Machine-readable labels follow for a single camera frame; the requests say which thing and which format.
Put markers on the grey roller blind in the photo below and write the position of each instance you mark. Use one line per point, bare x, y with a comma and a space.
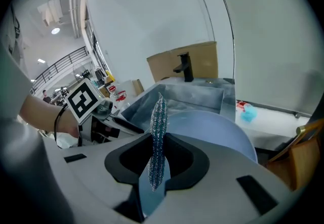
273, 53

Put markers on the white low ledge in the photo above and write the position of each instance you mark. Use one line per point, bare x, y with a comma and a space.
273, 127

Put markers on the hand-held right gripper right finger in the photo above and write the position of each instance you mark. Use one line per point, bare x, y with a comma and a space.
215, 192

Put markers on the wooden side table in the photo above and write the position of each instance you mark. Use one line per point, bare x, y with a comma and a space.
301, 162

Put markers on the brown cardboard box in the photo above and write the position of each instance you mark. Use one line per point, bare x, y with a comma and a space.
138, 87

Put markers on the yellow container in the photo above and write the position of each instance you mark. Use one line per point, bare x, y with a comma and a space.
109, 76

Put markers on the person's white shirt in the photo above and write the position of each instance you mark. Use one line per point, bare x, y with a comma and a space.
12, 86

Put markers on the light blue large plate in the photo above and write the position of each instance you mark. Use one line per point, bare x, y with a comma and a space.
207, 132

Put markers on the black metal railing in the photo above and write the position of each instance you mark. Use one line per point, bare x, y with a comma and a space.
71, 56

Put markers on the black wristband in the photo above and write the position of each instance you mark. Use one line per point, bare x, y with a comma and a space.
56, 123

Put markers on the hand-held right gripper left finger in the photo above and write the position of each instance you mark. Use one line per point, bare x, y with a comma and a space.
96, 187

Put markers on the black faucet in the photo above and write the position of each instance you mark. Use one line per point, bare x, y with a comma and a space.
188, 71

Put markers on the blue sponge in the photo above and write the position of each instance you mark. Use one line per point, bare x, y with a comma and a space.
249, 115

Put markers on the blue scrubbing cloth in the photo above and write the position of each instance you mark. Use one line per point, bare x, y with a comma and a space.
159, 122

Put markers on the person's left forearm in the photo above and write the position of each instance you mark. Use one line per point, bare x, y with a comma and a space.
43, 114

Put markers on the brown cardboard sheet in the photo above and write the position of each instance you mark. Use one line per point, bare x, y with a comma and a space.
202, 58

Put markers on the steel sink basin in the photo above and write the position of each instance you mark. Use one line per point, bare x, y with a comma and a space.
192, 94

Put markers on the small red item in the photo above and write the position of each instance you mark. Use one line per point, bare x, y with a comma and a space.
241, 105

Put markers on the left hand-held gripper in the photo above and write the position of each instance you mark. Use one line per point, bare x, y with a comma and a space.
82, 100

